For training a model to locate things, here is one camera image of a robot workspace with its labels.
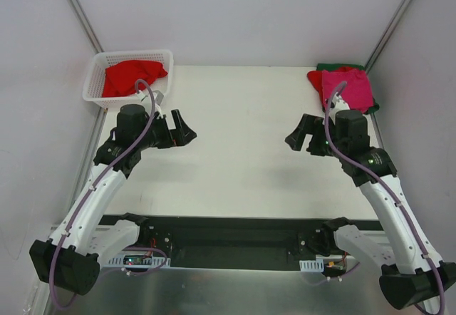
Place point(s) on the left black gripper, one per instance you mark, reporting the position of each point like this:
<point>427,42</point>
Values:
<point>169,133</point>

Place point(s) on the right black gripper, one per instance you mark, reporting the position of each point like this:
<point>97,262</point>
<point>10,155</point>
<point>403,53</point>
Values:
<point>317,140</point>

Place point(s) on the pink t shirt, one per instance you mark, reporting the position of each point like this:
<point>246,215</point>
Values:
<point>357,93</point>

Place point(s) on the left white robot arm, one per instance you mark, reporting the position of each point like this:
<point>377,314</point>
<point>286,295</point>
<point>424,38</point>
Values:
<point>71,258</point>

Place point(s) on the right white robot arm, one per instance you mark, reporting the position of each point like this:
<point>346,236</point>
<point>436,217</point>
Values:
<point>411,272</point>

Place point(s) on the folded red t shirt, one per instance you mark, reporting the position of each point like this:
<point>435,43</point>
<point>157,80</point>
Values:
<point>315,78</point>

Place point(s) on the folded green t shirt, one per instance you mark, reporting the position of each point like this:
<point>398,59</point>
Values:
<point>323,66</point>

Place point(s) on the red crumpled t shirt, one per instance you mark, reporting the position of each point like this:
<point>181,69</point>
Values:
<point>120,79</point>

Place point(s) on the white plastic basket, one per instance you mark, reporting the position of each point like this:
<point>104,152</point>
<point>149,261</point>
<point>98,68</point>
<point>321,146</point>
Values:
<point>95,79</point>

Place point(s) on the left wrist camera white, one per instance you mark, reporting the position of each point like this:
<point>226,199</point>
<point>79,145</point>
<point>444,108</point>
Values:
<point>151,102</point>

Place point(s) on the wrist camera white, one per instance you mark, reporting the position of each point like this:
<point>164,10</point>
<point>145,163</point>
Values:
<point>151,102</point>
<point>337,104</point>

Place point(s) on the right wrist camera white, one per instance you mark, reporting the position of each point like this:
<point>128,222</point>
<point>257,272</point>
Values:
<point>337,104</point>

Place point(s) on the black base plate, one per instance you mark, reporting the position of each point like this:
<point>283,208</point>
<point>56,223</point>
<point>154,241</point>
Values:
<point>232,243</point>

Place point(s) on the right grey cable duct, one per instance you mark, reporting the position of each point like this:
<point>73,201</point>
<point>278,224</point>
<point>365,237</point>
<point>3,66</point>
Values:
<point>313,266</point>

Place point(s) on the grey cable duct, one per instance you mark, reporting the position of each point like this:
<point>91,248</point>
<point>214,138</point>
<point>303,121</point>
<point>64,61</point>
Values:
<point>137,261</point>
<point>313,266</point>

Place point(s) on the left grey cable duct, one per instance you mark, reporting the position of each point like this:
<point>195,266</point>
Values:
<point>137,261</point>

